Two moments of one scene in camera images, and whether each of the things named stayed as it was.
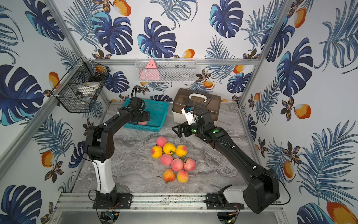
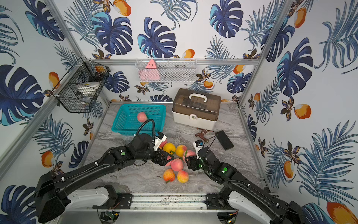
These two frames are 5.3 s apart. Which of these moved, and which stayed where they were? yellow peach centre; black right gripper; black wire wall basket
Moved: black right gripper
Stayed: yellow peach centre; black wire wall basket
